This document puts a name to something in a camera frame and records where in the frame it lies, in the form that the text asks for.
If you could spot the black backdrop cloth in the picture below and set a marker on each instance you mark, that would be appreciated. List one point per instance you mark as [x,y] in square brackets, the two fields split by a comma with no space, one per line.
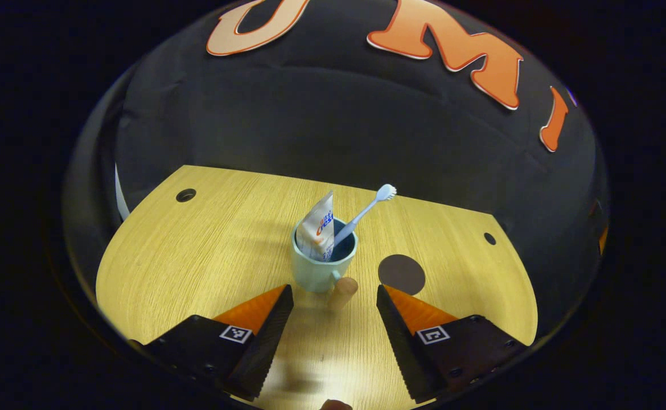
[338,125]

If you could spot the light wooden desktop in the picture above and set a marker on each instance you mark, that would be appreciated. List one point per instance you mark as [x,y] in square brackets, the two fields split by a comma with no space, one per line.
[196,256]

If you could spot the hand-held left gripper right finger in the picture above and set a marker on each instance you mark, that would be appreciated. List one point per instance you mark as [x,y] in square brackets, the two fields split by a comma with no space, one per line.
[404,341]

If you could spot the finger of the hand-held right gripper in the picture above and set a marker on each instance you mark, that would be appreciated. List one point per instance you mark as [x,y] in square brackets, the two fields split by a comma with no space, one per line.
[603,239]

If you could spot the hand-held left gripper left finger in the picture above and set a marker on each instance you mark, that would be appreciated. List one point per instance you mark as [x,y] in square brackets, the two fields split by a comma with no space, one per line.
[267,336]

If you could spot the white toothbrush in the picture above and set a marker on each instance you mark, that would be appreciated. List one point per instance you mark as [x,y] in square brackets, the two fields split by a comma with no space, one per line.
[367,209]

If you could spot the white toothpaste tube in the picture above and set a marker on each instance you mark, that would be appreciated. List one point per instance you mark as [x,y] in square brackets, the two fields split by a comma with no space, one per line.
[317,228]

